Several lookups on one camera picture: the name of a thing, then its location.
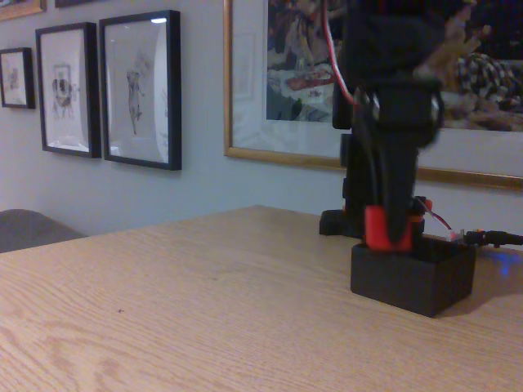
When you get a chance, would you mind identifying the red cube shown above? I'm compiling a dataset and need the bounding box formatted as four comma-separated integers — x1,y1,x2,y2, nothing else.
364,204,413,252

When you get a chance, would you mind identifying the black box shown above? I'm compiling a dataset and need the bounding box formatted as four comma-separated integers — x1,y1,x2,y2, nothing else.
350,238,477,319

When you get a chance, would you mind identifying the orange and black table clamp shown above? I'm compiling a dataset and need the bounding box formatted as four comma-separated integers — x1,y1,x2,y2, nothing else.
408,195,434,225

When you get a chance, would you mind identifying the grey chair back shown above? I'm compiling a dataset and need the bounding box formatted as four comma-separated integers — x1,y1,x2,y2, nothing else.
0,208,87,255

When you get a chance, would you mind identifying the thin red white wire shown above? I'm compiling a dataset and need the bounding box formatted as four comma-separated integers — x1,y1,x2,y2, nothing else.
422,207,465,244

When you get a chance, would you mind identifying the long red white servo wire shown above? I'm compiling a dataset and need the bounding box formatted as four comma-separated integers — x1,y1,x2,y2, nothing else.
321,0,360,108

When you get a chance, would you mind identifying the black power cable plug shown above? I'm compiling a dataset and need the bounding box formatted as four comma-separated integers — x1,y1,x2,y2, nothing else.
465,229,523,249

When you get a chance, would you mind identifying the large black picture frame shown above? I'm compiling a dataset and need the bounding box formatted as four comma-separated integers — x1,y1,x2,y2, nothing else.
98,10,183,172

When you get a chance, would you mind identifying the medium black picture frame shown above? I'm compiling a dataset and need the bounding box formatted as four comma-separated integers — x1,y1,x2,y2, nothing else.
34,21,102,159

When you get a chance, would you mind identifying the dark picture frame edge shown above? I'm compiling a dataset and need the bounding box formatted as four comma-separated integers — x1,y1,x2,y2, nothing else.
54,0,108,9

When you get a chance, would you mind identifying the small black picture frame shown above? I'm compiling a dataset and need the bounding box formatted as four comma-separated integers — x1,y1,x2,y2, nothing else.
0,47,36,110

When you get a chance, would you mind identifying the gold picture frame corner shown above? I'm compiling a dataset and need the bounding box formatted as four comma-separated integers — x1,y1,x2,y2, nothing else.
0,0,47,23

